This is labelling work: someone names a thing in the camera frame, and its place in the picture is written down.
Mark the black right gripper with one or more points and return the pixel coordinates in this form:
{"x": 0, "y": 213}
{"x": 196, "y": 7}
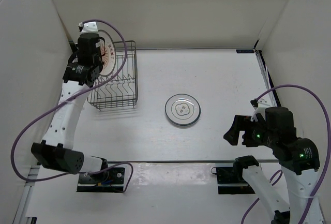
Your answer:
{"x": 241, "y": 122}

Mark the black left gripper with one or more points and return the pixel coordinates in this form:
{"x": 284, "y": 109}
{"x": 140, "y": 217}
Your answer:
{"x": 100, "y": 58}

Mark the white plate orange sunburst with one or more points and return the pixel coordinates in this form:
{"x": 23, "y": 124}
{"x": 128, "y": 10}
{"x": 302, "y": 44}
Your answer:
{"x": 108, "y": 52}

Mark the white plate green flower outline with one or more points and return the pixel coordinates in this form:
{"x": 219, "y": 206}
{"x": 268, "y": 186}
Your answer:
{"x": 183, "y": 118}

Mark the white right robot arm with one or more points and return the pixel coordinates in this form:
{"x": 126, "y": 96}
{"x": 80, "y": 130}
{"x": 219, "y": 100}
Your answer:
{"x": 299, "y": 163}

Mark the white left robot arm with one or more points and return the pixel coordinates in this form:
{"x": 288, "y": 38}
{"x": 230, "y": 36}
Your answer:
{"x": 55, "y": 151}

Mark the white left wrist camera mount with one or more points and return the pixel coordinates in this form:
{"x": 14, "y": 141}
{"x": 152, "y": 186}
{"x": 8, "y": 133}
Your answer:
{"x": 88, "y": 27}

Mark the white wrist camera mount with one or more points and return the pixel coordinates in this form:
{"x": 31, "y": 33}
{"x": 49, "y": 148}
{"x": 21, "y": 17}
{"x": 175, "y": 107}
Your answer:
{"x": 88, "y": 27}
{"x": 259, "y": 106}

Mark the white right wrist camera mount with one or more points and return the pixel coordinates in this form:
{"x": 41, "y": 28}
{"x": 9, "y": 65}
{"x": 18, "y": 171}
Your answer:
{"x": 259, "y": 106}

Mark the metal wire dish rack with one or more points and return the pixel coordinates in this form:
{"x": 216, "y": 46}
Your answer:
{"x": 122, "y": 91}

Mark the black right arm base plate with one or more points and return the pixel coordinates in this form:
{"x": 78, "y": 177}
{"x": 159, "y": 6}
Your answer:
{"x": 229, "y": 184}

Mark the metal rail front bar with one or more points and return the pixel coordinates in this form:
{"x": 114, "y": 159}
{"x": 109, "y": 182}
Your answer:
{"x": 190, "y": 161}

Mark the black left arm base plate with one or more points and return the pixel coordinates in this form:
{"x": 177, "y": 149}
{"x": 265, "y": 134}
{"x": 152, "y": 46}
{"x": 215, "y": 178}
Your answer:
{"x": 112, "y": 183}

